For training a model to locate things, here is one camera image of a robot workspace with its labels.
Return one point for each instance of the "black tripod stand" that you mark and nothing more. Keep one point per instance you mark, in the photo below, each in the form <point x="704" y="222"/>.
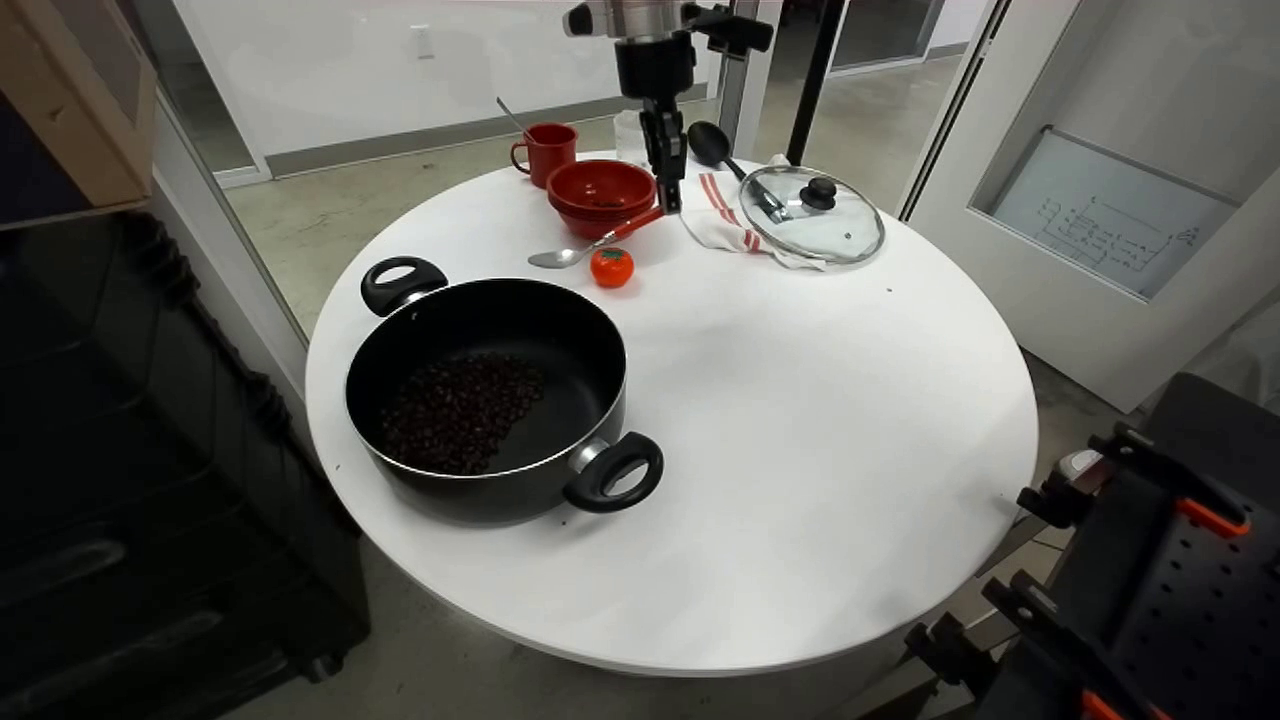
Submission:
<point x="812" y="83"/>

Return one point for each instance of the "white towel with red stripes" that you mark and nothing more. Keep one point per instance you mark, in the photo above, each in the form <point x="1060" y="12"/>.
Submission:
<point x="721" y="222"/>

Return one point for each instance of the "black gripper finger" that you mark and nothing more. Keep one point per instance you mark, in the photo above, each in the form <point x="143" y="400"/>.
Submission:
<point x="656" y="152"/>
<point x="676" y="164"/>

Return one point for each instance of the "white wall switch plate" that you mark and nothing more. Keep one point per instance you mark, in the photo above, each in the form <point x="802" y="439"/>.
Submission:
<point x="427" y="43"/>

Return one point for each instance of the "black perforated breadboard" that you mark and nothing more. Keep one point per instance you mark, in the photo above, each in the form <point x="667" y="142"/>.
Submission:
<point x="1202" y="600"/>

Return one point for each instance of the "glass lid with black knob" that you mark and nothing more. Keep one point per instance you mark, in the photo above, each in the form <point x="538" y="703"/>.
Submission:
<point x="835" y="222"/>

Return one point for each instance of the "large black plastic spoon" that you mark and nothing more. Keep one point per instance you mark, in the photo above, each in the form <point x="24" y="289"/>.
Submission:
<point x="708" y="146"/>

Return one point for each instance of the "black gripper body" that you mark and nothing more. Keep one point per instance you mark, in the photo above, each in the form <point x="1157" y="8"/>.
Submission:
<point x="654" y="67"/>

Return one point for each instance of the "red cup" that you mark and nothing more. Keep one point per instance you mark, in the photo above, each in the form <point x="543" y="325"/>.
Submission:
<point x="550" y="148"/>

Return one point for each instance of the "red bowl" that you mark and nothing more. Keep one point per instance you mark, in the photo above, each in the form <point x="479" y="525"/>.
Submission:
<point x="592" y="197"/>

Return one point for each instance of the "black cabinet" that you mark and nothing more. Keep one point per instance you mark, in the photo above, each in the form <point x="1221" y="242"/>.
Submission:
<point x="132" y="481"/>

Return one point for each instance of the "dark brown beans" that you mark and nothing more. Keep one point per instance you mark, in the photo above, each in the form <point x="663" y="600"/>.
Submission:
<point x="462" y="414"/>

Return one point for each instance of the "black cart platform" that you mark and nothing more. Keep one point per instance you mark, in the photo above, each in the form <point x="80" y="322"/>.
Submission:
<point x="1221" y="427"/>

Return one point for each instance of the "white framed panel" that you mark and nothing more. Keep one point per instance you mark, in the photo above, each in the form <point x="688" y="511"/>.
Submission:
<point x="1106" y="209"/>

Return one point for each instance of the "red toy tomato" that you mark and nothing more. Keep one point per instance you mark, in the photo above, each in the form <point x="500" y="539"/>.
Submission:
<point x="614" y="269"/>

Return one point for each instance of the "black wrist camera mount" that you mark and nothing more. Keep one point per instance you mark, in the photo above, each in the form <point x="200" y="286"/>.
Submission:
<point x="726" y="24"/>

